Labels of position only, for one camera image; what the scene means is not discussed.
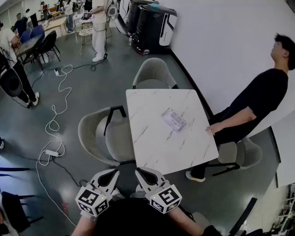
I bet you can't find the long white cable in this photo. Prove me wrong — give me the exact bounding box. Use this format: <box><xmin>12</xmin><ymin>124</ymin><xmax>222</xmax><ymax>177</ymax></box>
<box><xmin>35</xmin><ymin>64</ymin><xmax>78</xmax><ymax>228</ymax></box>

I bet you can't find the white shell backpack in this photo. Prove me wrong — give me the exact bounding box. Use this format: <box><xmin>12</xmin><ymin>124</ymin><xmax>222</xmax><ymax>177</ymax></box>
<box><xmin>0</xmin><ymin>68</ymin><xmax>24</xmax><ymax>97</ymax></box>

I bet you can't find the person's black shirt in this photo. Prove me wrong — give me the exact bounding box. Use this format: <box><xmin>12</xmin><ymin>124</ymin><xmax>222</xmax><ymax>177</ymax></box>
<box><xmin>93</xmin><ymin>197</ymin><xmax>222</xmax><ymax>236</ymax></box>

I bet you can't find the black floor cable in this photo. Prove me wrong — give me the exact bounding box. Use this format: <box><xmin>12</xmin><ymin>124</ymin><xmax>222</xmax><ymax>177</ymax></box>
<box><xmin>13</xmin><ymin>153</ymin><xmax>82</xmax><ymax>188</ymax></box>

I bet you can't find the person's right forearm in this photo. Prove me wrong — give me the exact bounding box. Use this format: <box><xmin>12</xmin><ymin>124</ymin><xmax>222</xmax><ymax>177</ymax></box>
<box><xmin>167</xmin><ymin>206</ymin><xmax>206</xmax><ymax>236</ymax></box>

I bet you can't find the black chair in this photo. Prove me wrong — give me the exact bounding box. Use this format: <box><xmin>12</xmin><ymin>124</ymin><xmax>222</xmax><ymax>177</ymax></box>
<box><xmin>38</xmin><ymin>30</ymin><xmax>62</xmax><ymax>70</ymax></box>
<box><xmin>1</xmin><ymin>191</ymin><xmax>44</xmax><ymax>233</ymax></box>

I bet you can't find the clear plastic packet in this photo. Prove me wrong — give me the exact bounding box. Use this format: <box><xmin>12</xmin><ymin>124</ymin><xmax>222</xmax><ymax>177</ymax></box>
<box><xmin>161</xmin><ymin>107</ymin><xmax>187</xmax><ymax>132</ymax></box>

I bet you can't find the white wrist strap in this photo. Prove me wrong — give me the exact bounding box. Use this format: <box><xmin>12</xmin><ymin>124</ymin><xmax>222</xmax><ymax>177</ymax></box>
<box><xmin>79</xmin><ymin>210</ymin><xmax>98</xmax><ymax>222</ymax></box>

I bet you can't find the wooden table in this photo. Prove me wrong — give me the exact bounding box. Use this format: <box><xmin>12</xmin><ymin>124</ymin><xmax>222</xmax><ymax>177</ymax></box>
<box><xmin>42</xmin><ymin>17</ymin><xmax>68</xmax><ymax>39</ymax></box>

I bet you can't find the dark rectangular table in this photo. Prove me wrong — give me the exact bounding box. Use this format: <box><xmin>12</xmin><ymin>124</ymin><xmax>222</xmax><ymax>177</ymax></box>
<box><xmin>16</xmin><ymin>34</ymin><xmax>46</xmax><ymax>64</ymax></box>

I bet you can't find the white marble square table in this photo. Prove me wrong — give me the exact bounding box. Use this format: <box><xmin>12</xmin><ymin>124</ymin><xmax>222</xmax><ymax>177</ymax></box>
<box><xmin>125</xmin><ymin>88</ymin><xmax>219</xmax><ymax>175</ymax></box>

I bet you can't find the gold wire side table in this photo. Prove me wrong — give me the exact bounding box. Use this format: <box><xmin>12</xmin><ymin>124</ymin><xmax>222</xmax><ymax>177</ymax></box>
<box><xmin>75</xmin><ymin>23</ymin><xmax>93</xmax><ymax>56</ymax></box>

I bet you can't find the person's left forearm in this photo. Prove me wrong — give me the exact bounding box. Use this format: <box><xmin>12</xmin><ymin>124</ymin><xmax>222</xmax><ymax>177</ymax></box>
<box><xmin>71</xmin><ymin>215</ymin><xmax>99</xmax><ymax>236</ymax></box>

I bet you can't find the cluttered background shelving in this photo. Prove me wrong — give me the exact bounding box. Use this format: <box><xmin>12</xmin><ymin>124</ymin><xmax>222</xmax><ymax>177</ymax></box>
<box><xmin>262</xmin><ymin>184</ymin><xmax>295</xmax><ymax>236</ymax></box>

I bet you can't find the black and white machine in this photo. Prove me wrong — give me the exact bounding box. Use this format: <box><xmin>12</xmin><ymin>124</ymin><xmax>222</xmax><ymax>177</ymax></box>
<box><xmin>135</xmin><ymin>4</ymin><xmax>178</xmax><ymax>55</ymax></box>
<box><xmin>125</xmin><ymin>0</ymin><xmax>160</xmax><ymax>35</ymax></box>

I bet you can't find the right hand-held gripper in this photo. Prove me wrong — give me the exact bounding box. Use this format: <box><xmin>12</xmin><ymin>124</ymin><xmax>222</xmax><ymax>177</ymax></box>
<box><xmin>135</xmin><ymin>167</ymin><xmax>183</xmax><ymax>215</ymax></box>

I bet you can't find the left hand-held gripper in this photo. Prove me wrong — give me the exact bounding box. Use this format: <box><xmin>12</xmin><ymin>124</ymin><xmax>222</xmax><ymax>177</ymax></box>
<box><xmin>75</xmin><ymin>168</ymin><xmax>120</xmax><ymax>218</ymax></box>

